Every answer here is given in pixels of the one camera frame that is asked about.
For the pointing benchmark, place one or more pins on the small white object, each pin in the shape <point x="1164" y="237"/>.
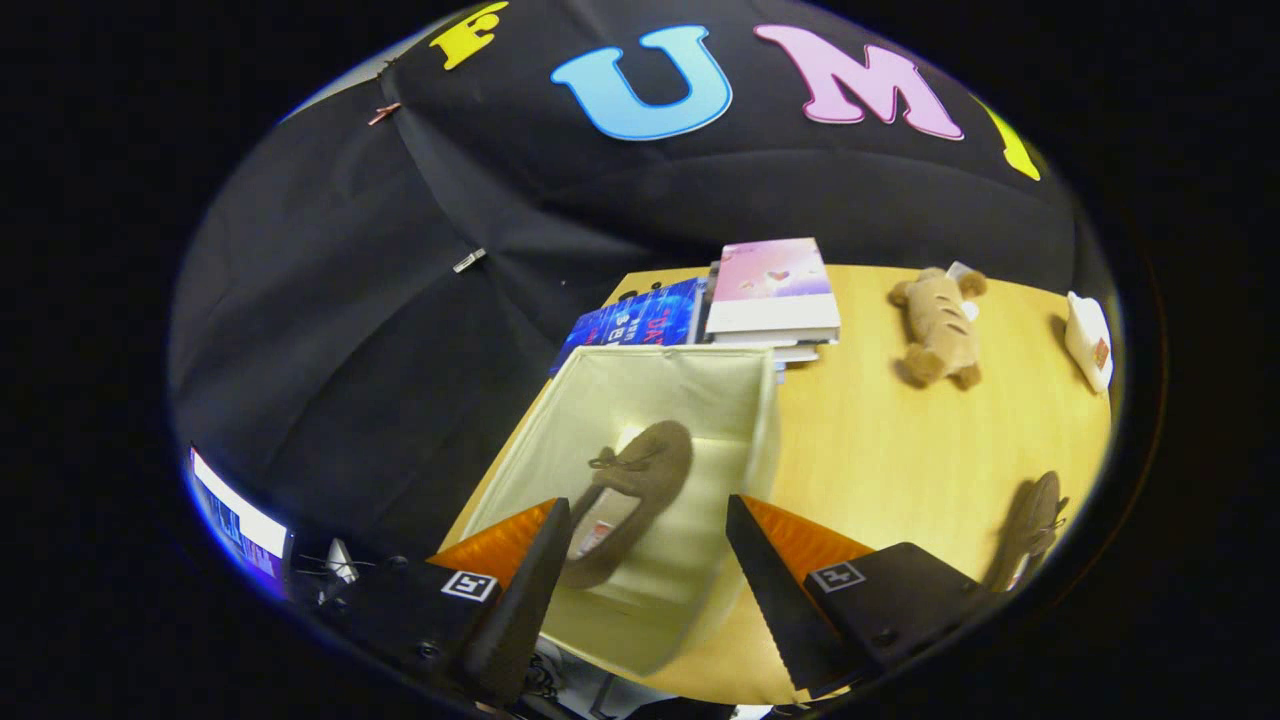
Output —
<point x="340" y="560"/>

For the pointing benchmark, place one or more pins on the brown bread plush toy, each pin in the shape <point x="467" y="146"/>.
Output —
<point x="940" y="325"/>

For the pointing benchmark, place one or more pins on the pink cloth clip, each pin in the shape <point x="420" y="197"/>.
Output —
<point x="384" y="113"/>

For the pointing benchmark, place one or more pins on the pink book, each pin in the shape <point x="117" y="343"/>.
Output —
<point x="770" y="280"/>

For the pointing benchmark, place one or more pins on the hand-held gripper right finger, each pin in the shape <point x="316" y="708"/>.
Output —
<point x="775" y="610"/>

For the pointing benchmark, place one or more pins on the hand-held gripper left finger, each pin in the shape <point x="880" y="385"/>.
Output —
<point x="520" y="610"/>

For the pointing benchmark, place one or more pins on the computer monitor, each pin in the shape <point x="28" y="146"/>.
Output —
<point x="240" y="520"/>

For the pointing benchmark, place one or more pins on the white cloth clip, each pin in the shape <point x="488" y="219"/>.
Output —
<point x="469" y="260"/>

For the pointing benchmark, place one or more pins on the black backdrop cloth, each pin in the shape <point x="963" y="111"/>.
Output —
<point x="350" y="300"/>

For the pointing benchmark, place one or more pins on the pale blue book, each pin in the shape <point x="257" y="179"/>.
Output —
<point x="800" y="354"/>

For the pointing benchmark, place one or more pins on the brown suede shoe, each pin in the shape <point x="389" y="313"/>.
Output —
<point x="1035" y="520"/>
<point x="650" y="465"/>

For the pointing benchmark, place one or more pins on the grey book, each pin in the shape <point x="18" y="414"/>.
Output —
<point x="790" y="340"/>

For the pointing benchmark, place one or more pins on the green fabric storage box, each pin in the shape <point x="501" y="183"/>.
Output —
<point x="670" y="390"/>

